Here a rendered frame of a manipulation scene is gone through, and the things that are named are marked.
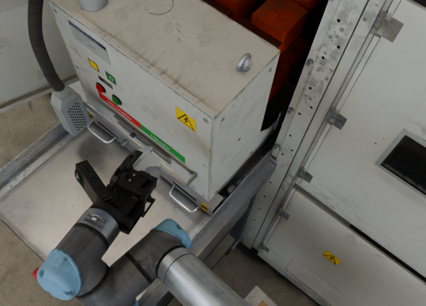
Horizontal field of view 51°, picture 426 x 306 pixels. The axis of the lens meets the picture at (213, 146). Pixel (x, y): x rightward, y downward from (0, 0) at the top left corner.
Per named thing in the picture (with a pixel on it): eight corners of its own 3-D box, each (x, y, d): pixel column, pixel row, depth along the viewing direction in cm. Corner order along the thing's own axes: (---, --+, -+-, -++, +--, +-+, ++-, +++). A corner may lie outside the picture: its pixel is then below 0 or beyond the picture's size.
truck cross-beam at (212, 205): (212, 217, 131) (213, 210, 126) (86, 115, 146) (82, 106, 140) (222, 204, 133) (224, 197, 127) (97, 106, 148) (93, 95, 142)
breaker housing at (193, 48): (209, 204, 128) (215, 118, 85) (90, 109, 142) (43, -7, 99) (307, 94, 147) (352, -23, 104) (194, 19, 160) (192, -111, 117)
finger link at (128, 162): (142, 163, 95) (122, 190, 89) (135, 159, 95) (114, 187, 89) (144, 147, 91) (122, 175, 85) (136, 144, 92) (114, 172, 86)
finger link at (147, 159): (170, 156, 97) (150, 184, 91) (146, 146, 98) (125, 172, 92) (172, 146, 95) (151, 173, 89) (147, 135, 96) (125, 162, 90)
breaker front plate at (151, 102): (205, 206, 128) (209, 121, 85) (89, 113, 141) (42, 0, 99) (208, 202, 128) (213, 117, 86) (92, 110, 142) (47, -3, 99)
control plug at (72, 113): (74, 137, 132) (58, 106, 116) (63, 128, 133) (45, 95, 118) (94, 120, 135) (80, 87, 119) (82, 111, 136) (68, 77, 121)
